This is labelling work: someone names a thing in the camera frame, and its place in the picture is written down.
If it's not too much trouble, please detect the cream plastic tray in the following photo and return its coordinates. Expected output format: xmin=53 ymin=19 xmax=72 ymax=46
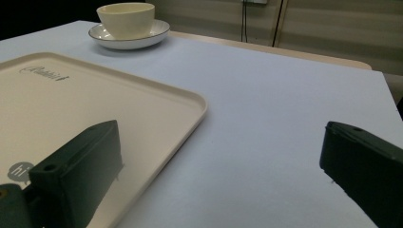
xmin=0 ymin=51 xmax=209 ymax=228

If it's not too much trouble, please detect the white saucer with dark rim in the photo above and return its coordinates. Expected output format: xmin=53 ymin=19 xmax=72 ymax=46
xmin=87 ymin=18 xmax=171 ymax=51

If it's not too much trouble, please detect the black cable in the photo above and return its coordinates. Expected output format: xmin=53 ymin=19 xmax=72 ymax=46
xmin=271 ymin=0 xmax=285 ymax=48

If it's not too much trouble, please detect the light blue table mat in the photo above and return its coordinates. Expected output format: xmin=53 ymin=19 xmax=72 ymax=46
xmin=0 ymin=20 xmax=403 ymax=228

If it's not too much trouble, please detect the cream cup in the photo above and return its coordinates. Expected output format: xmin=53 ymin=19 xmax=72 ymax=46
xmin=96 ymin=2 xmax=156 ymax=41

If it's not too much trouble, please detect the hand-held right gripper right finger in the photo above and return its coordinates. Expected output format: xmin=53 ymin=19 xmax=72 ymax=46
xmin=318 ymin=121 xmax=403 ymax=228

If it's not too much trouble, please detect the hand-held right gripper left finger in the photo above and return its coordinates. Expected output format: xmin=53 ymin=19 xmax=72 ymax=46
xmin=28 ymin=119 xmax=125 ymax=228

